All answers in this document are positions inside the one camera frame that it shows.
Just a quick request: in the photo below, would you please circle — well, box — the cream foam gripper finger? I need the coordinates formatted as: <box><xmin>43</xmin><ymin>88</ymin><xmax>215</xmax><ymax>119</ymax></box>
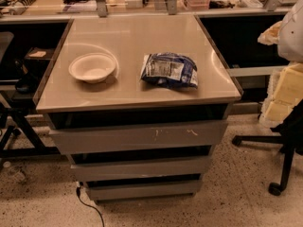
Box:
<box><xmin>259</xmin><ymin>62</ymin><xmax>303</xmax><ymax>128</ymax></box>

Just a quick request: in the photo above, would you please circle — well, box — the grey top drawer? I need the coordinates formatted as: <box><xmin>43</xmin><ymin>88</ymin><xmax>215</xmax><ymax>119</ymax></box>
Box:
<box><xmin>50</xmin><ymin>120</ymin><xmax>227</xmax><ymax>154</ymax></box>

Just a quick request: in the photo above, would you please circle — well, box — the grey drawer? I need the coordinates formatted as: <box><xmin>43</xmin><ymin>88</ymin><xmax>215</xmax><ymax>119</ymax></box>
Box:
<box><xmin>68</xmin><ymin>156</ymin><xmax>211</xmax><ymax>182</ymax></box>
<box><xmin>86</xmin><ymin>180</ymin><xmax>202</xmax><ymax>201</ymax></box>
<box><xmin>50</xmin><ymin>120</ymin><xmax>227</xmax><ymax>154</ymax></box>

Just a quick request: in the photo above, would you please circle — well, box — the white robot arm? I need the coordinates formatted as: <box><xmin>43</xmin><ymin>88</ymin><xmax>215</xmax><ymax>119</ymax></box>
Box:
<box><xmin>258</xmin><ymin>0</ymin><xmax>303</xmax><ymax>128</ymax></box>

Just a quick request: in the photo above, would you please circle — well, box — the grey middle drawer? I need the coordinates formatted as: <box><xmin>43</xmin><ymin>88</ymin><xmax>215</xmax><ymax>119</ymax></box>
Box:
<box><xmin>68</xmin><ymin>156</ymin><xmax>211</xmax><ymax>182</ymax></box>

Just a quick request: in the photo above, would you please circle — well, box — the grey drawer cabinet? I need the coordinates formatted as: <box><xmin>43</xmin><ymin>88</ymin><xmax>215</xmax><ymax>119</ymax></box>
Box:
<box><xmin>36</xmin><ymin>15</ymin><xmax>241</xmax><ymax>190</ymax></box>

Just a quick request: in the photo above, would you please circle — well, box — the grey bottom drawer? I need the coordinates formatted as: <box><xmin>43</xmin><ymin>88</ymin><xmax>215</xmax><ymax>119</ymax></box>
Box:
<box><xmin>86</xmin><ymin>180</ymin><xmax>202</xmax><ymax>201</ymax></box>

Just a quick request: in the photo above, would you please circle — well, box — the black office chair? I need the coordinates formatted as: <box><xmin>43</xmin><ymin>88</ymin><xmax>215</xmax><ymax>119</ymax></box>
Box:
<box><xmin>232</xmin><ymin>100</ymin><xmax>303</xmax><ymax>196</ymax></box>

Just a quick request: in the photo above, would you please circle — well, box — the blue chip bag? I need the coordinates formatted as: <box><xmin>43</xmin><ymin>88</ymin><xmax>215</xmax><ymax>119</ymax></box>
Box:
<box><xmin>140</xmin><ymin>52</ymin><xmax>198</xmax><ymax>89</ymax></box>

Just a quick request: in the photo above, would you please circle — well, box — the white paper bowl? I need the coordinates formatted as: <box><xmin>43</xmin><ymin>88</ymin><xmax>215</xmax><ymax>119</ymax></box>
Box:
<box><xmin>68</xmin><ymin>53</ymin><xmax>116</xmax><ymax>84</ymax></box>

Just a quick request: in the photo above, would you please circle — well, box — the clear plastic bottle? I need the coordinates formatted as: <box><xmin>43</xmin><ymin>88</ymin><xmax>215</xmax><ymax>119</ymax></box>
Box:
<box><xmin>3</xmin><ymin>161</ymin><xmax>27</xmax><ymax>183</ymax></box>

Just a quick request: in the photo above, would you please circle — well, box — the black power cable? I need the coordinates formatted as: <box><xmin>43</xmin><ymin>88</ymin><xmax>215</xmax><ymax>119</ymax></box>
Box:
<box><xmin>75</xmin><ymin>186</ymin><xmax>106</xmax><ymax>227</ymax></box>

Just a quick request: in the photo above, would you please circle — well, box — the black left stand frame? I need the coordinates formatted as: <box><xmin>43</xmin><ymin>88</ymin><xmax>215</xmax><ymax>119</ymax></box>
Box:
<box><xmin>0</xmin><ymin>96</ymin><xmax>60</xmax><ymax>159</ymax></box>

